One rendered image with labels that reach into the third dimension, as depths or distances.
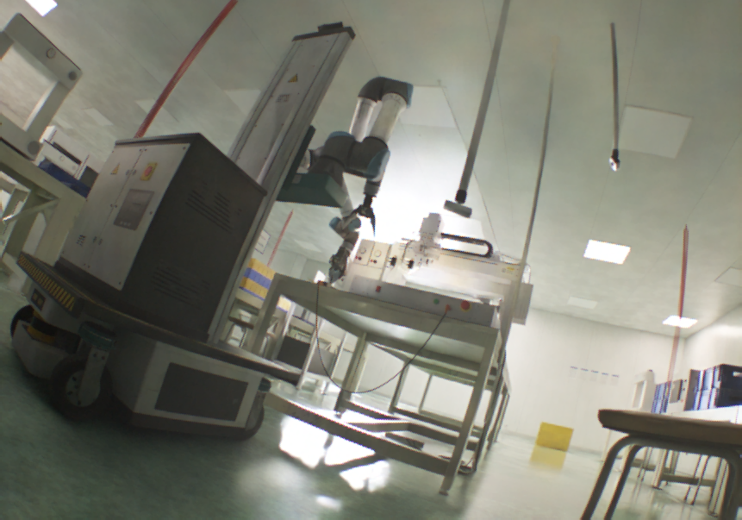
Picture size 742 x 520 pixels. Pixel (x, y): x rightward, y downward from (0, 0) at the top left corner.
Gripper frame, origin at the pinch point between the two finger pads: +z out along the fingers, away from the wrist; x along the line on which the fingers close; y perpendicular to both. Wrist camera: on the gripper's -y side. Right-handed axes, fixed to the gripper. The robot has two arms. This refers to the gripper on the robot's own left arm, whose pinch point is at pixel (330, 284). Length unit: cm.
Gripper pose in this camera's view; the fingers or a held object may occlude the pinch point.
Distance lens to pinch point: 222.6
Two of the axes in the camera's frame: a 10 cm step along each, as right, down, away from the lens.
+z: -3.7, 7.7, -5.2
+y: -1.7, -6.1, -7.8
